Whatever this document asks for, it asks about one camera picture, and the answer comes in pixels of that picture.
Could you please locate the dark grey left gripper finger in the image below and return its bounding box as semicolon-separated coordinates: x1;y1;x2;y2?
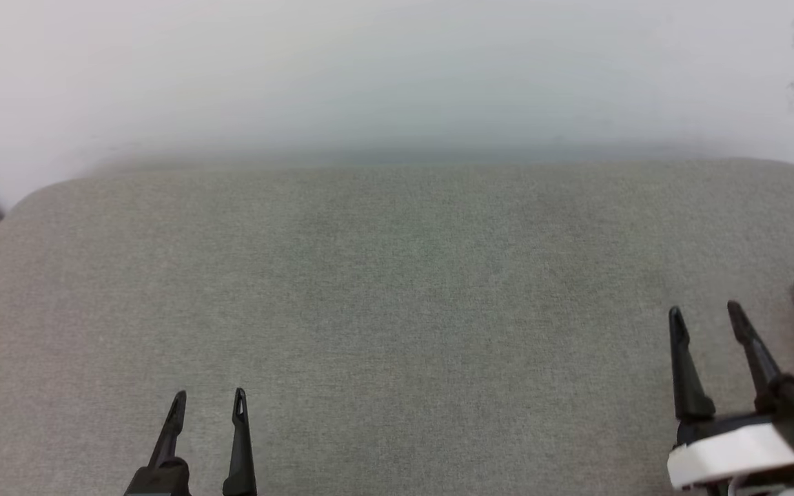
223;387;258;496
124;390;192;496

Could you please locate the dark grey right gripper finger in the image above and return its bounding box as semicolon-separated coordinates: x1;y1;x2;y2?
668;306;716;422
726;300;794;414

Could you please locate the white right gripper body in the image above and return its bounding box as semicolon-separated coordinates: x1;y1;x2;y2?
665;375;794;493

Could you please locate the grey fabric sofa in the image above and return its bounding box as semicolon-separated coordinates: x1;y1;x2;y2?
0;158;794;496

